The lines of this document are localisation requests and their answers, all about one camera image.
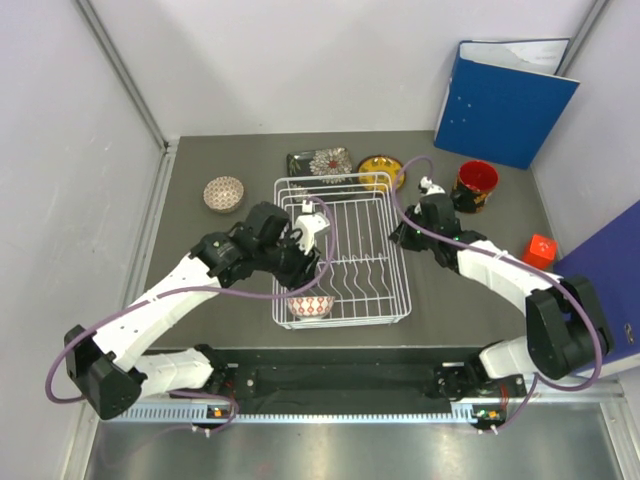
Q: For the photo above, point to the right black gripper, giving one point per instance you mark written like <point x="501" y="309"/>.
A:
<point x="403" y="237"/>

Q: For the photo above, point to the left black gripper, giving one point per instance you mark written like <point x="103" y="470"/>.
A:
<point x="304" y="268"/>

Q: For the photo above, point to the red patterned bowl blue inside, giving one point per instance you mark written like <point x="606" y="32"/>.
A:
<point x="310" y="307"/>

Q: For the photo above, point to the yellow patterned plate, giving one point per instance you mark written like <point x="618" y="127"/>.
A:
<point x="380" y="172"/>

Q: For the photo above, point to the black skull mug red inside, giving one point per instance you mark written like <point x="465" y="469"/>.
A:
<point x="475" y="182"/>

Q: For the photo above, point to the black floral rectangular tray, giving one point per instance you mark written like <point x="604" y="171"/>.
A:
<point x="325" y="173"/>

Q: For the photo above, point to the brown patterned small bowl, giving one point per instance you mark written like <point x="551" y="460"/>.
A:
<point x="224" y="194"/>

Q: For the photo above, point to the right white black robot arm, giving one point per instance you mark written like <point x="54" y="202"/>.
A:
<point x="566" y="328"/>

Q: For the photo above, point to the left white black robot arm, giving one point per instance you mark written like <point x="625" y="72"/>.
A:
<point x="110" y="364"/>

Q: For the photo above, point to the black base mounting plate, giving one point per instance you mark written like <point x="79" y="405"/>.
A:
<point x="352" y="376"/>

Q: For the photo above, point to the red cube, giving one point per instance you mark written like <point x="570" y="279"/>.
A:
<point x="540" y="252"/>

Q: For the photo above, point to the dark blue binder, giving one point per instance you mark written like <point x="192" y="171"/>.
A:
<point x="610" y="260"/>

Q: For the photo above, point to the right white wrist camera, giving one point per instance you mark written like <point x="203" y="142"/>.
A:
<point x="427" y="187"/>

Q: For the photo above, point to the white wire dish rack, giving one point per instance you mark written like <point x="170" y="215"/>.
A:
<point x="366" y="283"/>

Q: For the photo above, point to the blue ring binder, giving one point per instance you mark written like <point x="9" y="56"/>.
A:
<point x="503" y="99"/>

